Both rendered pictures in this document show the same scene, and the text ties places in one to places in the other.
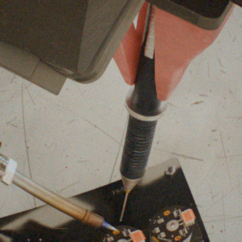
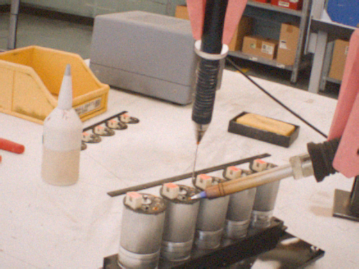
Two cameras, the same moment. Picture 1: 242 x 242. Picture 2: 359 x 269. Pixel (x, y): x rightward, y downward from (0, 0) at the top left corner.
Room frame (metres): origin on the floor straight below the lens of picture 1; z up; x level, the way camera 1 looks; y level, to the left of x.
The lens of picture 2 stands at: (0.36, -0.17, 0.96)
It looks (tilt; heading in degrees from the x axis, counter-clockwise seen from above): 18 degrees down; 148
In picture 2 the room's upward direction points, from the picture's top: 8 degrees clockwise
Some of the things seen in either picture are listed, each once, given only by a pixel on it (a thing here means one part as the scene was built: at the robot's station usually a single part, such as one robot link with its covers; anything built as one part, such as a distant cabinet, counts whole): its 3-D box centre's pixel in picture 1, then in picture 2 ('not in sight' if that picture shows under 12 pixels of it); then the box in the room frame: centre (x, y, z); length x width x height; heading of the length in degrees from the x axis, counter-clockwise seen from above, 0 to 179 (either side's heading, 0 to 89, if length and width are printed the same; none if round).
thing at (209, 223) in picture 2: not in sight; (206, 218); (0.08, 0.04, 0.79); 0.02 x 0.02 x 0.05
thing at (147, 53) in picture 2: not in sight; (159, 55); (-0.33, 0.21, 0.80); 0.15 x 0.12 x 0.10; 35
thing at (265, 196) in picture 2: not in sight; (259, 199); (0.07, 0.09, 0.79); 0.02 x 0.02 x 0.05
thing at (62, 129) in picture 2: not in sight; (63, 122); (-0.07, -0.01, 0.80); 0.03 x 0.03 x 0.10
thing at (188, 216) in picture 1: (186, 218); (134, 200); (0.10, -0.03, 0.82); 0.01 x 0.01 x 0.01; 15
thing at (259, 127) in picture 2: not in sight; (265, 128); (-0.15, 0.26, 0.76); 0.07 x 0.05 x 0.02; 37
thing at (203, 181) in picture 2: not in sight; (204, 181); (0.08, 0.03, 0.82); 0.01 x 0.01 x 0.01; 15
